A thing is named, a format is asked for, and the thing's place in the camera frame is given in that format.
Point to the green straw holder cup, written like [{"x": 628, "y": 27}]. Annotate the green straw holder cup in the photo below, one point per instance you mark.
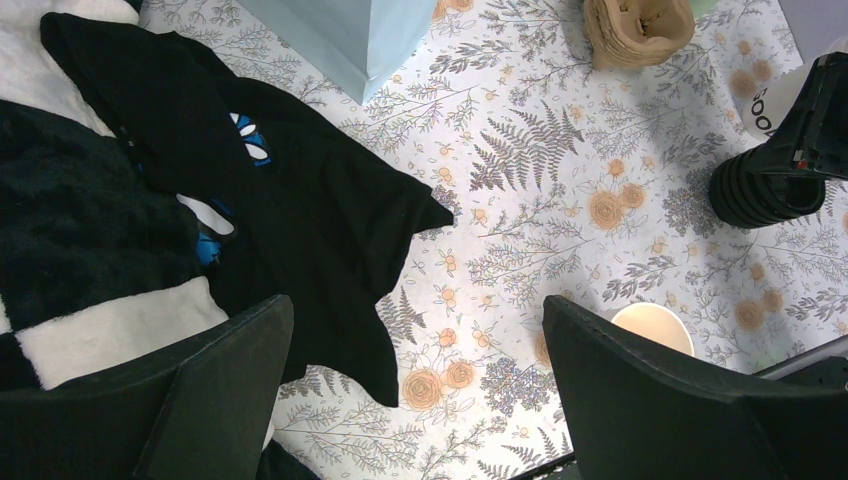
[{"x": 701, "y": 7}]

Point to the white paper coffee cup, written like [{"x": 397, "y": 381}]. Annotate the white paper coffee cup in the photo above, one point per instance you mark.
[{"x": 657, "y": 323}]

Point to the black white checkered blanket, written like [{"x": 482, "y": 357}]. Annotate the black white checkered blanket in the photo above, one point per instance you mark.
[{"x": 97, "y": 269}]

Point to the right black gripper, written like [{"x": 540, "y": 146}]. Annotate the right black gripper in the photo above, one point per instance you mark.
[{"x": 811, "y": 141}]

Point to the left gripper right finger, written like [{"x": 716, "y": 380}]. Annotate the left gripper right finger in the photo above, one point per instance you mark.
[{"x": 636, "y": 409}]

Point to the floral patterned table mat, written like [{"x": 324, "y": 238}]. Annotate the floral patterned table mat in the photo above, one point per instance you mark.
[{"x": 562, "y": 180}]

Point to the black t-shirt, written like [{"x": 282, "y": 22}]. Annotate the black t-shirt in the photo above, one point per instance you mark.
[{"x": 318, "y": 217}]

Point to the stack of white paper cups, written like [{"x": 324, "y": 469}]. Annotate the stack of white paper cups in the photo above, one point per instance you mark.
[{"x": 763, "y": 114}]

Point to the brown cardboard cup carrier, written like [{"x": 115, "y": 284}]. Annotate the brown cardboard cup carrier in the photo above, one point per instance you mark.
[{"x": 632, "y": 34}]

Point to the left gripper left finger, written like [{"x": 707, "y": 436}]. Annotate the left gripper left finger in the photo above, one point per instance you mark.
[{"x": 196, "y": 409}]

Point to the light blue paper bag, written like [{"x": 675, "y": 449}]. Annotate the light blue paper bag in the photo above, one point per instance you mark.
[{"x": 358, "y": 44}]

